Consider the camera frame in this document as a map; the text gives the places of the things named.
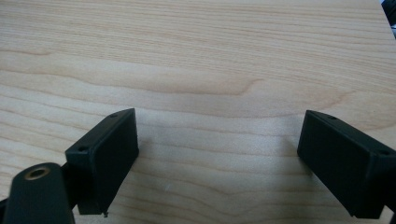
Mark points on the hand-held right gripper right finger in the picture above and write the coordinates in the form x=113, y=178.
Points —
x=345, y=158

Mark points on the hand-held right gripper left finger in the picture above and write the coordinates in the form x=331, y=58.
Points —
x=106, y=158

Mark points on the dark object beyond table edge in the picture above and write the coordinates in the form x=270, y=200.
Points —
x=390, y=11

